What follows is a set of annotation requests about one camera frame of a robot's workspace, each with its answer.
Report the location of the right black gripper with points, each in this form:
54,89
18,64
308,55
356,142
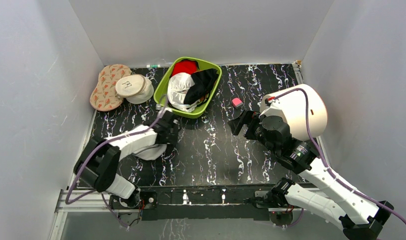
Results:
247,122

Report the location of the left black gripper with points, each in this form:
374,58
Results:
172,140

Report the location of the white mesh laundry bag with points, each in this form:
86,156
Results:
150,153

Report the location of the white bra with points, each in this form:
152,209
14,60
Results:
178,87

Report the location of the black bra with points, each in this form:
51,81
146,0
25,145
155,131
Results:
204,82

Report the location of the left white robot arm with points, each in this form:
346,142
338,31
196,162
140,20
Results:
98,164

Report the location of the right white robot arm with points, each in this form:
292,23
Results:
357,217

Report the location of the cream round laundry bag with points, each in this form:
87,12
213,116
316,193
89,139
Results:
135,88

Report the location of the large white cylinder bag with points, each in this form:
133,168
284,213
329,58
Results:
300,101

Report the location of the red bra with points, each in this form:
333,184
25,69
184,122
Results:
185,66

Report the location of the floral beige laundry bag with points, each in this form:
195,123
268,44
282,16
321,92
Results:
104,97

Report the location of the small pink eraser block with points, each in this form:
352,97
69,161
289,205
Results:
237,103

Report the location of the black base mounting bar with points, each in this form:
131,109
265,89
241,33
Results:
243,201

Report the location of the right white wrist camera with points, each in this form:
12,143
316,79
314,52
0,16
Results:
269,106

